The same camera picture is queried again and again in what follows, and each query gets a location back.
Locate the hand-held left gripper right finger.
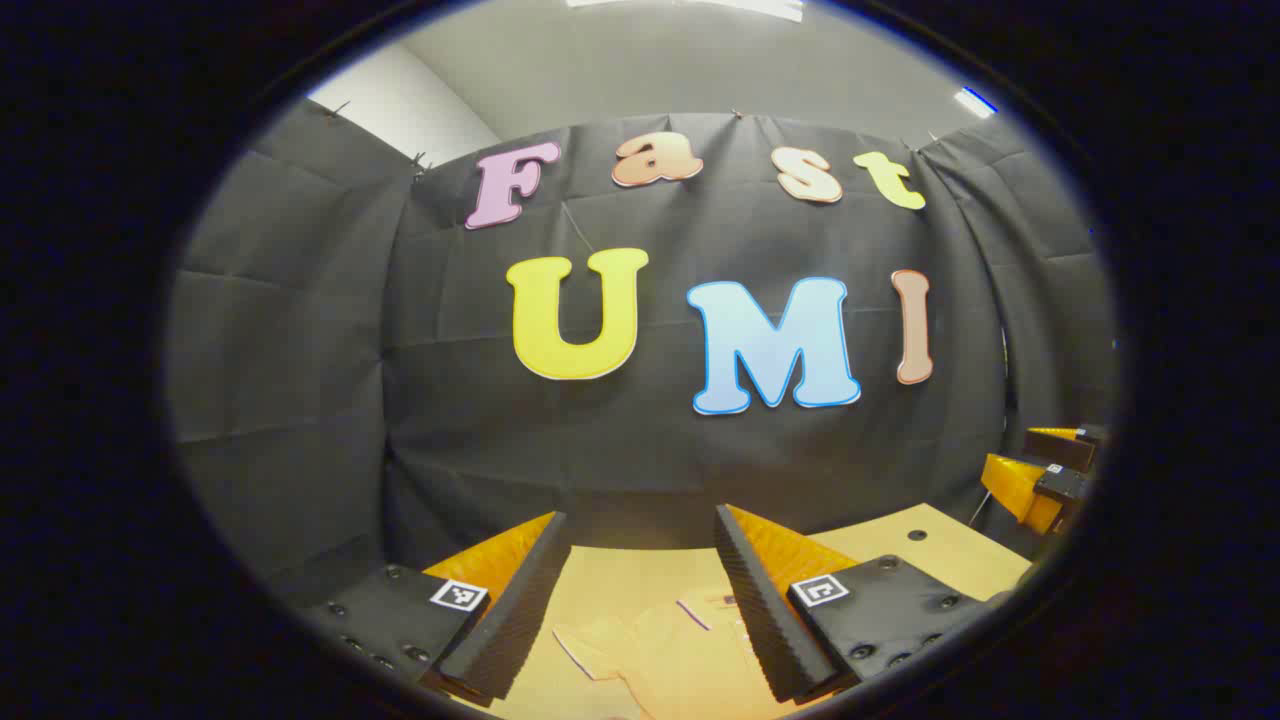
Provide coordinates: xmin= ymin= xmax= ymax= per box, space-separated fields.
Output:
xmin=713 ymin=504 xmax=1011 ymax=706

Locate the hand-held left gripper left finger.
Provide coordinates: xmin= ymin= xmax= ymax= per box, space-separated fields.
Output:
xmin=300 ymin=512 xmax=573 ymax=709

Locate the orange T-shirt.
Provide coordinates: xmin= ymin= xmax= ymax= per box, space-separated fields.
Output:
xmin=553 ymin=586 xmax=779 ymax=720

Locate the long ceiling light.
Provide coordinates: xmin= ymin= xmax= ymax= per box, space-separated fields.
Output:
xmin=565 ymin=0 xmax=806 ymax=23

